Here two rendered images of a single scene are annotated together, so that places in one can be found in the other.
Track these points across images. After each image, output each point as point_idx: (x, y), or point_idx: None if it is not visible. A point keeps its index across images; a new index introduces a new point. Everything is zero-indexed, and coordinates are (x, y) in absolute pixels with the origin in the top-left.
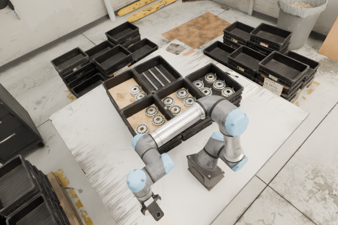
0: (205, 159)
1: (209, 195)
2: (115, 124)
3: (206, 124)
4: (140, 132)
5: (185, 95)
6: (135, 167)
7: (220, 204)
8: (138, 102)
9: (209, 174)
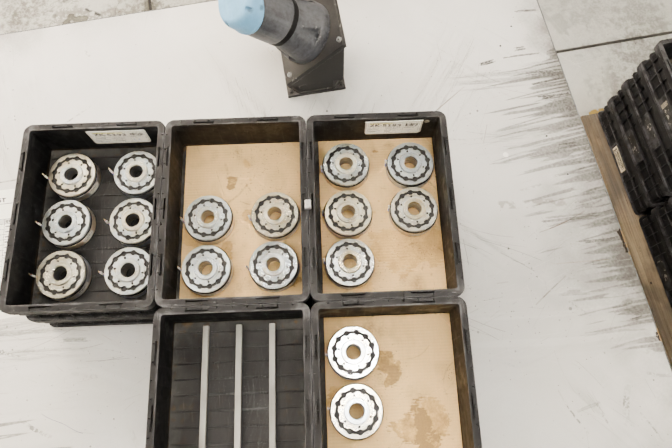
0: (309, 6)
1: None
2: (480, 354)
3: None
4: (425, 201)
5: (202, 253)
6: (472, 166)
7: None
8: (383, 294)
9: None
